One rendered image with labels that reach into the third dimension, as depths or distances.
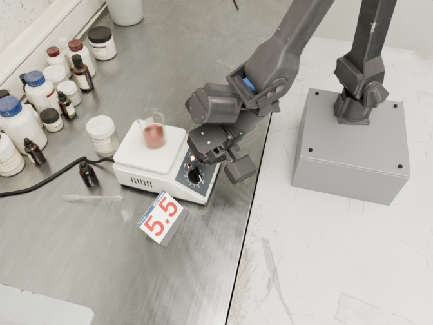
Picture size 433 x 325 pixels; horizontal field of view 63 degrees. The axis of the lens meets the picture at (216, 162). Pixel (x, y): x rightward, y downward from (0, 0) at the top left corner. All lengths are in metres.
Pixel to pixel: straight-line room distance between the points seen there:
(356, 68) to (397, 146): 0.19
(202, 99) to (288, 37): 0.15
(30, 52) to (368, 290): 0.96
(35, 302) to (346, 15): 1.88
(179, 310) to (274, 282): 0.18
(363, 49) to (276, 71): 0.18
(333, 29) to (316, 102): 1.35
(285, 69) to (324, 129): 0.25
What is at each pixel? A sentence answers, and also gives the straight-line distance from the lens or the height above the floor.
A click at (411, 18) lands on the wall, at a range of 2.16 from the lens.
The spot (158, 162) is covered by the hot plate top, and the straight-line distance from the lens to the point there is 0.71.
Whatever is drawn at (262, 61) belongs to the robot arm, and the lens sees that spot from 0.56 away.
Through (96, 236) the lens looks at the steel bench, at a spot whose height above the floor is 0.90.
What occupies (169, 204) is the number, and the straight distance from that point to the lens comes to 0.73.
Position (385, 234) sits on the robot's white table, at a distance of 0.79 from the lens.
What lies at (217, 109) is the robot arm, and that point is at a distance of 0.55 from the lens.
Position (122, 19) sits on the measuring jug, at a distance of 1.26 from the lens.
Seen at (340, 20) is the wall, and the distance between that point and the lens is 2.12.
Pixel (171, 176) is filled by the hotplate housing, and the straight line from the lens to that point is 0.71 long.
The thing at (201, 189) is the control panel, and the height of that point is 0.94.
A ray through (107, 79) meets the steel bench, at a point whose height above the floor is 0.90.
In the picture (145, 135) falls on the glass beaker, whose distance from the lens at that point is 0.70.
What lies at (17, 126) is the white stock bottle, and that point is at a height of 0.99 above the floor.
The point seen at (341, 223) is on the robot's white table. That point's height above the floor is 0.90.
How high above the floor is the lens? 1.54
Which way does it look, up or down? 52 degrees down
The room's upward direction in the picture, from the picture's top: straight up
